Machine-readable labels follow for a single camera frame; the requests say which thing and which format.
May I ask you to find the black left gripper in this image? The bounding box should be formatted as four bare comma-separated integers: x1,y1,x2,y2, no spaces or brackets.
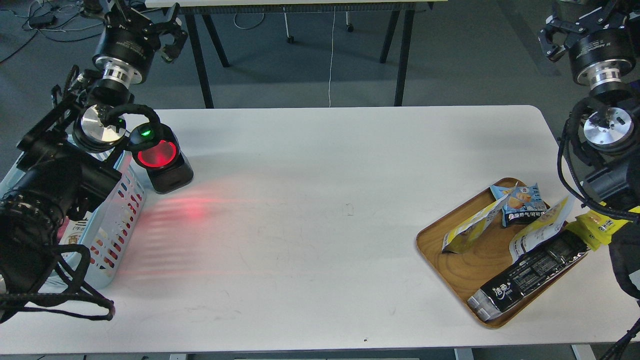
93,0,189,84

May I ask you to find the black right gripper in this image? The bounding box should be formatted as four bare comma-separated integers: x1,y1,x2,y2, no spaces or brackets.
538,0,636,85

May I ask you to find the yellow white snack pouch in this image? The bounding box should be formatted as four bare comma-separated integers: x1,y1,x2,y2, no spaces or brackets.
441,187,515,254

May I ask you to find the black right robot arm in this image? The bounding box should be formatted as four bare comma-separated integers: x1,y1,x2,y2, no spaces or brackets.
537,0,640,300

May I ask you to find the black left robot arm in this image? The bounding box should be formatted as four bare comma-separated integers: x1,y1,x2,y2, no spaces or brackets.
1,0,194,322

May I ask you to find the blue snack packet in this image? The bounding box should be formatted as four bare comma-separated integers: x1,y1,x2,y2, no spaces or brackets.
502,183,549,228

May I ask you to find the yellow cartoon snack packet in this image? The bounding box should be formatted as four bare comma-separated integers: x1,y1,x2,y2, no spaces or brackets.
566,209,632,251

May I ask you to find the light blue plastic basket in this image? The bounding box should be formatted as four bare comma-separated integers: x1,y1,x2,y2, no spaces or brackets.
1,145,145,298

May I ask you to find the black long snack package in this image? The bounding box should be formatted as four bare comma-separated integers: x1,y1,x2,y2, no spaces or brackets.
466,230,590,322

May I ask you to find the black leg background table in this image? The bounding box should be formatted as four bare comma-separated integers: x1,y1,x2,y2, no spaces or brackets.
144,0,435,109

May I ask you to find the black barcode scanner red window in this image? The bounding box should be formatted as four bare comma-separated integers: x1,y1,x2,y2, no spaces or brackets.
127,121,194,194

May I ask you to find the wooden tray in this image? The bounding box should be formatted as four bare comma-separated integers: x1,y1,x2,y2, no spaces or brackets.
416,177,589,328

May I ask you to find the floor cables and adapter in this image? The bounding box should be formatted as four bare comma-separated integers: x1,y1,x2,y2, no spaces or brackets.
0,0,106,64

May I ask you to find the white hanging cable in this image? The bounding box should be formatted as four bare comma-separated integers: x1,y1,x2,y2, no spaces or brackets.
327,9,336,108

